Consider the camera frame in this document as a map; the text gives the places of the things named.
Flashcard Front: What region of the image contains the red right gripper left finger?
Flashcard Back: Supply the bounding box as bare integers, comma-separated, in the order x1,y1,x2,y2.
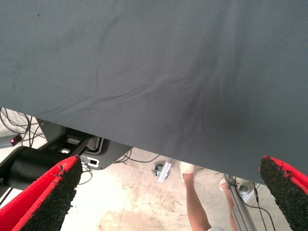
0,155,84,231

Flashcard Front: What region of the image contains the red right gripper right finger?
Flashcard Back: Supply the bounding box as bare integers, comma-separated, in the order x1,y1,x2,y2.
258,155,308,231

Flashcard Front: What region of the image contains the grey caster wheel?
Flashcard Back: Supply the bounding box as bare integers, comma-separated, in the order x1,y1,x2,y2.
151,164,164,178
239,182,256,203

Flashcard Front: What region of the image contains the long aluminium profile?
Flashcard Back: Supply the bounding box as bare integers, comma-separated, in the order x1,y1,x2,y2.
222,173,257,231

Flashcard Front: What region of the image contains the bare person leg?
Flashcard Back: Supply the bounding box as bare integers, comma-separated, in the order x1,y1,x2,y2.
221,185,240,231
183,172,214,231

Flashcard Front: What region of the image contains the white shoe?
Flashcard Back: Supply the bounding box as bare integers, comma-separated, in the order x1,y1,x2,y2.
180,161,196,183
218,177,228,192

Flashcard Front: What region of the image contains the small box with red light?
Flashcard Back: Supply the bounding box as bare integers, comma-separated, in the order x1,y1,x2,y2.
10,135,23,147

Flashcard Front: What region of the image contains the grey metal bar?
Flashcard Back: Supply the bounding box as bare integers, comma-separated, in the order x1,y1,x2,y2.
0,137,13,150

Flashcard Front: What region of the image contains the short aluminium profile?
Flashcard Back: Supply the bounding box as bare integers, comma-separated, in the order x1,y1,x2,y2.
157,157,174,183

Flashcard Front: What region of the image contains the dark grey table cloth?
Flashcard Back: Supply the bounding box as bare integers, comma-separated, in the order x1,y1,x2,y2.
0,0,308,184

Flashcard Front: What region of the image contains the black floor cable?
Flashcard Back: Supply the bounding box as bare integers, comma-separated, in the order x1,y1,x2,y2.
113,148,161,165
252,181,276,231
0,107,41,148

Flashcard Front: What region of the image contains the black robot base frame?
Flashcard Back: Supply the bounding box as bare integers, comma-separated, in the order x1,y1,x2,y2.
0,117,133,193

